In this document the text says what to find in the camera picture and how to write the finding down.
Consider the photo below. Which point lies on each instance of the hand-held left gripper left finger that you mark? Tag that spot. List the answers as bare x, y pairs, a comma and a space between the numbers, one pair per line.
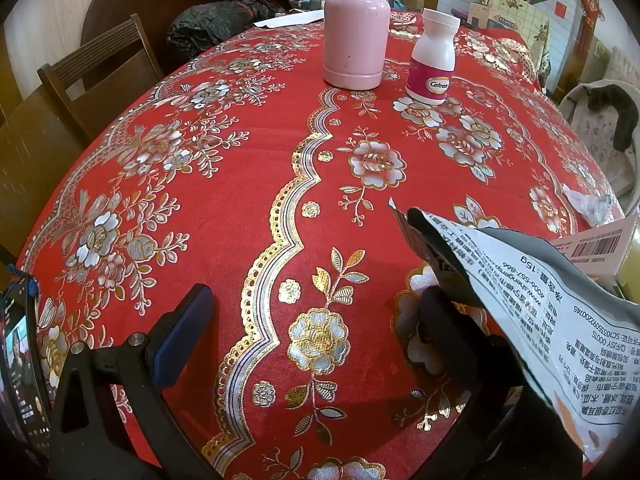
185, 330

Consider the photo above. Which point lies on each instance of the grey coat with black collar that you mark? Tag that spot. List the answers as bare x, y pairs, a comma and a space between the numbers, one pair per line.
585, 110

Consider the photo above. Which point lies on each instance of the white paper sheet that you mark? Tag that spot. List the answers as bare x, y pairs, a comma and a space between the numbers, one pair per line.
290, 21

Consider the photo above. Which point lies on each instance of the smartphone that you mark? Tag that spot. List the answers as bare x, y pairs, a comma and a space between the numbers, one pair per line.
17, 360

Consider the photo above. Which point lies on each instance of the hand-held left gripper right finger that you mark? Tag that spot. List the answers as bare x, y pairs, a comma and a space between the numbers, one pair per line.
440, 320

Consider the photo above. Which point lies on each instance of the floral cardboard box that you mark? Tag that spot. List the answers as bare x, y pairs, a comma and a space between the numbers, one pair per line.
515, 7

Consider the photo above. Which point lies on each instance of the white pill bottle pink label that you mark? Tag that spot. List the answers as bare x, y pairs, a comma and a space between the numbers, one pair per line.
434, 50

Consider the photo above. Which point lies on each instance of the brown wooden chair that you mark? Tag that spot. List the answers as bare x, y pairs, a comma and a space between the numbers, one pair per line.
100, 70

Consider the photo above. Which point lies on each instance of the white and black snack packet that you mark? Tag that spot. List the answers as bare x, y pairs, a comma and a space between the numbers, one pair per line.
550, 300

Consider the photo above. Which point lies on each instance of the red wall ornament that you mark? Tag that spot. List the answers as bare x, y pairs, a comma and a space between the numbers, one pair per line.
590, 7

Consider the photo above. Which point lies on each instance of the red floral tablecloth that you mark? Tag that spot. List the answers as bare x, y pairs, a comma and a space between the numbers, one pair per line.
250, 185

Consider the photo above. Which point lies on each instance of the black plastic bag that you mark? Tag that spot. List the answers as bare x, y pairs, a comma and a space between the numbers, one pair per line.
215, 20

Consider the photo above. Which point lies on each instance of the pink thermos bottle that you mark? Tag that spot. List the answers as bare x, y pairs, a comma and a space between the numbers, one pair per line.
355, 35

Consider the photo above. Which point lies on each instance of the pink cardboard box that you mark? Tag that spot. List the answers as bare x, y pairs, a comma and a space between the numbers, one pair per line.
615, 255

